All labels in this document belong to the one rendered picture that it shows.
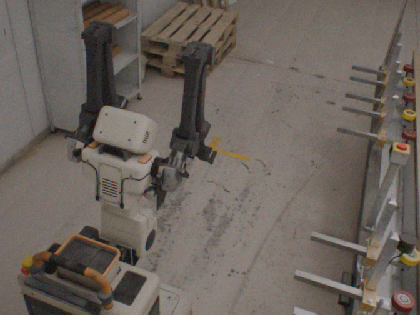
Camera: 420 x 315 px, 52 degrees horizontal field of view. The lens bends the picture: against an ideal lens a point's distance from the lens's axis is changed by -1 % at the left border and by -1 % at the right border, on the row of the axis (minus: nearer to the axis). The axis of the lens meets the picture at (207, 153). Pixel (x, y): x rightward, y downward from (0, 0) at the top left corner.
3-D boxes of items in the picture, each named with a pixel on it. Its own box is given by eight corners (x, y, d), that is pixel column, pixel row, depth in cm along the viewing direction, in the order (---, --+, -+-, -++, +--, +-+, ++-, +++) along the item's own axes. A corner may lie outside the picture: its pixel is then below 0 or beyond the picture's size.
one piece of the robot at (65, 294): (114, 323, 168) (95, 314, 148) (37, 292, 176) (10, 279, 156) (126, 295, 172) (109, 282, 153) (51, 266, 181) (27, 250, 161)
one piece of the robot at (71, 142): (77, 164, 183) (77, 140, 178) (67, 160, 184) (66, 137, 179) (91, 153, 191) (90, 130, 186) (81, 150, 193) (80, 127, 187)
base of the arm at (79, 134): (63, 137, 182) (87, 144, 179) (70, 119, 184) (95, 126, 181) (72, 144, 190) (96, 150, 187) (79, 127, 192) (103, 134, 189)
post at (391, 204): (356, 275, 204) (389, 201, 175) (357, 269, 207) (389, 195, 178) (364, 277, 203) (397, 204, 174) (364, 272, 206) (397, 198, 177)
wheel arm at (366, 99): (344, 97, 313) (345, 92, 310) (344, 95, 316) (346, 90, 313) (406, 112, 303) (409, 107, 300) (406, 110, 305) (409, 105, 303)
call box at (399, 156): (387, 163, 193) (393, 149, 188) (388, 154, 198) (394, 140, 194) (404, 167, 191) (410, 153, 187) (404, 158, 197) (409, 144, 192)
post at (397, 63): (374, 120, 319) (395, 60, 290) (374, 118, 321) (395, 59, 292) (379, 122, 318) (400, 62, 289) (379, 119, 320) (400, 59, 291)
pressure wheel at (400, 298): (384, 320, 169) (393, 302, 162) (384, 303, 175) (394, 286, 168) (405, 327, 167) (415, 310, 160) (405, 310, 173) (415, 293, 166)
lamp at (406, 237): (381, 279, 165) (400, 241, 152) (382, 268, 169) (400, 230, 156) (397, 284, 163) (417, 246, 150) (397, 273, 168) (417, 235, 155)
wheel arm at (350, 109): (341, 111, 292) (342, 105, 290) (342, 109, 295) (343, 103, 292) (408, 127, 282) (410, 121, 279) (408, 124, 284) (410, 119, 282)
